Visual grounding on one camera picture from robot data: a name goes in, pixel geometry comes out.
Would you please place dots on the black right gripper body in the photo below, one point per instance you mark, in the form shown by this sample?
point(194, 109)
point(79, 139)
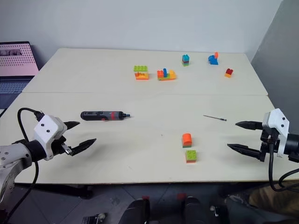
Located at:
point(268, 144)

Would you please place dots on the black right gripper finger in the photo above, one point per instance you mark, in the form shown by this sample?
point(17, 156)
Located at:
point(245, 150)
point(251, 125)

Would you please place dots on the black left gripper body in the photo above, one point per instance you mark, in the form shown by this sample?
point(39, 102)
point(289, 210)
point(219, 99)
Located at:
point(57, 147)

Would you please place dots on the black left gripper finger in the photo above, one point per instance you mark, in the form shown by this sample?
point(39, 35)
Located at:
point(83, 145)
point(71, 124)

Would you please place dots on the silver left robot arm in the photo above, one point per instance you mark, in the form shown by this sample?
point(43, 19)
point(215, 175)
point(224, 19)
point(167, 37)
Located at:
point(10, 155)

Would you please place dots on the black red electric screwdriver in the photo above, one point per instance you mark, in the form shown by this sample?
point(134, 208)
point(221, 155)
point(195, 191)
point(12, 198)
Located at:
point(98, 115)

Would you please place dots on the screwdriver bit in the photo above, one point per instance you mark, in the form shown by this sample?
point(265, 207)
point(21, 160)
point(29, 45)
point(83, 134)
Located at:
point(213, 117)

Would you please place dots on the red yellow toy brick stack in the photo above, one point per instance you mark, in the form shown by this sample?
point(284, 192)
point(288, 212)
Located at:
point(229, 72)

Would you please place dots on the dark brown bundle under table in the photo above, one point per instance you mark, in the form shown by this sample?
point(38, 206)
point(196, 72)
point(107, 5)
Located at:
point(261, 205)

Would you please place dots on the orange rounded brick on green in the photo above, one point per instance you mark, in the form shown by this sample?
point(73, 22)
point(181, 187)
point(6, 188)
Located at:
point(187, 140)

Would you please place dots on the grey partition panel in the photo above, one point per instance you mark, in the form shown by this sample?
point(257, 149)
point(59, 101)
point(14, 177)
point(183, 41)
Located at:
point(278, 58)

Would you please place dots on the small black device on floor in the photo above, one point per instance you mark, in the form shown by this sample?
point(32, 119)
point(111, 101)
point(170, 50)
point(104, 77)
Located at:
point(93, 219)

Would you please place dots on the blue orange brick figure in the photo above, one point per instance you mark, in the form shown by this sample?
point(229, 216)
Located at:
point(213, 60)

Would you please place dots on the dark rounded shape red tab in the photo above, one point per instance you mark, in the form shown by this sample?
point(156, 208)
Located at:
point(137, 211)
point(192, 210)

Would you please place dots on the laptop with pink screen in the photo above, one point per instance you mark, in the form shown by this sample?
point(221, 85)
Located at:
point(16, 63)

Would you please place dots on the orange yellow toy brick plate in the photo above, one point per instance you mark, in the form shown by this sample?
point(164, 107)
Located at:
point(142, 76)

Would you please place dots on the green toy brick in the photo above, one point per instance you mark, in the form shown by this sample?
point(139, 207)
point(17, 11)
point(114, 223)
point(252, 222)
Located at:
point(140, 68)

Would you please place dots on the teal red green brick tower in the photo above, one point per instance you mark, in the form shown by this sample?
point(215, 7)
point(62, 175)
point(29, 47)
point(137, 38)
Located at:
point(185, 60)

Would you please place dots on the multicolour toy brick boat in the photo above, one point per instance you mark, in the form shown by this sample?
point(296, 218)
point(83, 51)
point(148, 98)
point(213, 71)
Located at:
point(166, 75)

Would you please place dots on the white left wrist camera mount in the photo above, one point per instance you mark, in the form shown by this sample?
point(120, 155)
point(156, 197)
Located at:
point(47, 127)

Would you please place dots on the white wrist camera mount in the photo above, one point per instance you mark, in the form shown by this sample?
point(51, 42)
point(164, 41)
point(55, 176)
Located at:
point(47, 127)
point(278, 121)

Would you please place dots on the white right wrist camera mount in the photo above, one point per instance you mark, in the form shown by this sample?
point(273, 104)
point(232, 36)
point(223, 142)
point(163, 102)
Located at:
point(278, 121)

